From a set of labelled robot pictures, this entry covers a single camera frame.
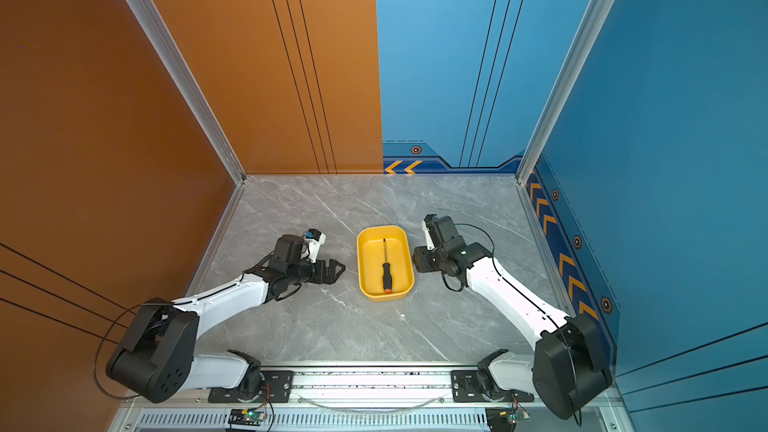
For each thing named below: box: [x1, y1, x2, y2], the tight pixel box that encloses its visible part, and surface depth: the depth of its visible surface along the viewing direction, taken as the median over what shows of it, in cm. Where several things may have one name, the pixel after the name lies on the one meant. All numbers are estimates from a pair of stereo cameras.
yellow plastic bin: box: [356, 225, 415, 301], surface depth 96 cm
